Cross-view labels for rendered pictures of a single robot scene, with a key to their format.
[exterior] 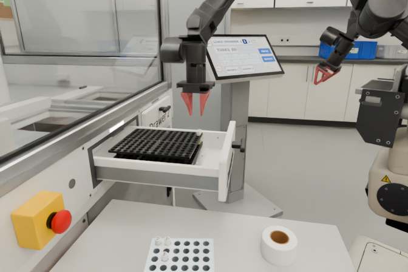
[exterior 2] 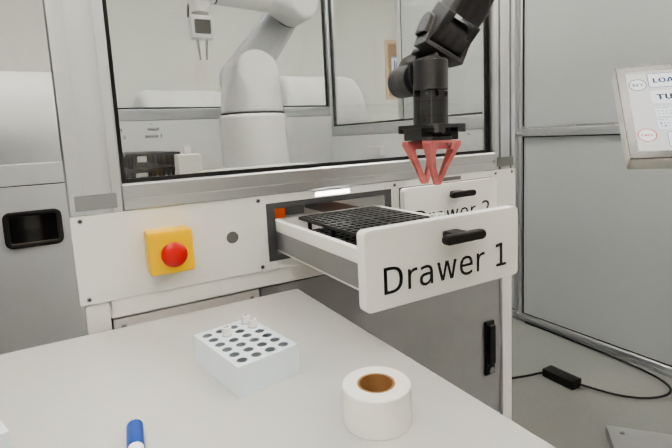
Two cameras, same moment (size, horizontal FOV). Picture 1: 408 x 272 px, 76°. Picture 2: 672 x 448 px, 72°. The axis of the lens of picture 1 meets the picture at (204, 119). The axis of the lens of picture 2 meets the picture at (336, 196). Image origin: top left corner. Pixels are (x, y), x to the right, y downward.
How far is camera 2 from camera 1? 0.51 m
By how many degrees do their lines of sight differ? 50
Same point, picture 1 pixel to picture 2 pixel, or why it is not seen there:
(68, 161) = (231, 208)
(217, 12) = not seen: outside the picture
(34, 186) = (178, 216)
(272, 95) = not seen: outside the picture
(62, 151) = (222, 192)
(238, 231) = not seen: hidden behind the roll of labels
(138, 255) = not seen: hidden behind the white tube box
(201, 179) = (351, 267)
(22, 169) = (167, 193)
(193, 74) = (417, 109)
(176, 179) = (331, 262)
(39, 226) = (153, 249)
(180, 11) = (643, 38)
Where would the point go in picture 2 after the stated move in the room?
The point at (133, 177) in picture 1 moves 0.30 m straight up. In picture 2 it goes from (300, 253) to (289, 76)
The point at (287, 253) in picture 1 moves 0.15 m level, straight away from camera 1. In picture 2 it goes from (355, 405) to (488, 374)
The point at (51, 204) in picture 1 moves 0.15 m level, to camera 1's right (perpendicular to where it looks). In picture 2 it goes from (173, 233) to (214, 247)
